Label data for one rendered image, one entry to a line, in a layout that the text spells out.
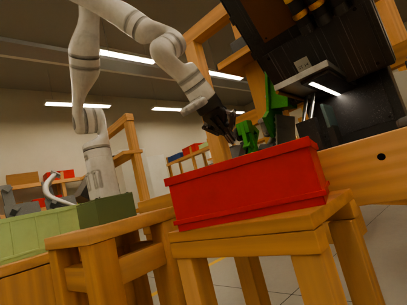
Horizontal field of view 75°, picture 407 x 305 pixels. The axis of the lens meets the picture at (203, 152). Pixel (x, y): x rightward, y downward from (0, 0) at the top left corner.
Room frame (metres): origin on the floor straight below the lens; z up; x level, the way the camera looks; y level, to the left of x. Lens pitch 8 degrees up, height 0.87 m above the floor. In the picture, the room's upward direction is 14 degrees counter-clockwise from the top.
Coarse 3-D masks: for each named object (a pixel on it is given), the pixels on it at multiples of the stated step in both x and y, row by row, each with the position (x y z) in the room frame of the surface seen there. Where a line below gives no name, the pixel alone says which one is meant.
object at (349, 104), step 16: (368, 80) 0.91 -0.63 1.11; (384, 80) 0.88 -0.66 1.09; (336, 96) 0.98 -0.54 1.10; (352, 96) 0.95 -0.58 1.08; (368, 96) 0.92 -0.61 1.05; (384, 96) 0.89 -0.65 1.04; (400, 96) 0.95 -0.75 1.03; (320, 112) 1.02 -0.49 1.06; (336, 112) 0.99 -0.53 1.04; (352, 112) 0.96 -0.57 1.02; (368, 112) 0.93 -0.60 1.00; (384, 112) 0.90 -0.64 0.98; (400, 112) 0.87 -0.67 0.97; (320, 128) 1.04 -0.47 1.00; (352, 128) 0.97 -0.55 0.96; (368, 128) 0.94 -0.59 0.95; (384, 128) 0.91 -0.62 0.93
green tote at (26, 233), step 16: (64, 208) 1.19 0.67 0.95; (0, 224) 1.02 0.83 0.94; (16, 224) 1.06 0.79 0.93; (32, 224) 1.09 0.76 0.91; (48, 224) 1.14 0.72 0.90; (64, 224) 1.18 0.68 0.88; (0, 240) 1.01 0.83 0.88; (16, 240) 1.05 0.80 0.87; (32, 240) 1.09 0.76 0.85; (0, 256) 1.01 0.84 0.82; (16, 256) 1.04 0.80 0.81
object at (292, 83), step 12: (312, 72) 0.70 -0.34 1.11; (324, 72) 0.70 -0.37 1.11; (336, 72) 0.74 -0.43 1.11; (276, 84) 0.77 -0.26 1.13; (288, 84) 0.74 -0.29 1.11; (300, 84) 0.77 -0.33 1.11; (312, 84) 0.76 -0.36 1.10; (324, 84) 0.79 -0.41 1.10; (336, 84) 0.82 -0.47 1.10; (348, 84) 0.86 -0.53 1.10; (288, 96) 0.82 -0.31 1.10; (300, 96) 0.90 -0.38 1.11; (324, 96) 0.99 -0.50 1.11
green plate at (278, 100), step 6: (270, 84) 0.97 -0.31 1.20; (270, 90) 0.97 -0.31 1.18; (270, 96) 0.98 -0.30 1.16; (276, 96) 0.96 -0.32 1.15; (282, 96) 0.95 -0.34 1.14; (270, 102) 0.98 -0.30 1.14; (276, 102) 0.97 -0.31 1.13; (282, 102) 0.95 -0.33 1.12; (288, 102) 0.95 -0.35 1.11; (270, 108) 0.99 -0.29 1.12; (276, 108) 0.99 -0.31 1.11; (282, 108) 0.99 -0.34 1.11; (288, 108) 1.00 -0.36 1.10; (294, 108) 1.01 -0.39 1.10
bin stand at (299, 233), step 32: (224, 224) 0.53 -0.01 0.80; (256, 224) 0.47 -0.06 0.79; (288, 224) 0.43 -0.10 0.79; (320, 224) 0.43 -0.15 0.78; (352, 224) 0.57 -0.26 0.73; (192, 256) 0.59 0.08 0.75; (224, 256) 0.53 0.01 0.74; (256, 256) 0.48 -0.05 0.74; (320, 256) 0.42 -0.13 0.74; (352, 256) 0.58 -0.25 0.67; (192, 288) 0.61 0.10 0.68; (256, 288) 0.75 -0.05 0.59; (320, 288) 0.42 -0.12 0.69; (352, 288) 0.59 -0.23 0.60
